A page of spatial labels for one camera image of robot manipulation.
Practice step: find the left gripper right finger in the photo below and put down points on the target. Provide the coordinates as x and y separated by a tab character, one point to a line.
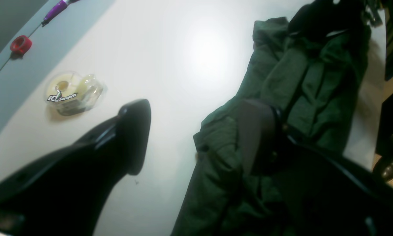
325	193

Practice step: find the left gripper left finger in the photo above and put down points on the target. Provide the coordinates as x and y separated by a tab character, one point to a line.
64	192

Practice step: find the red tape roll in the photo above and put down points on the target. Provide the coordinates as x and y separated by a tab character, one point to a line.
20	45

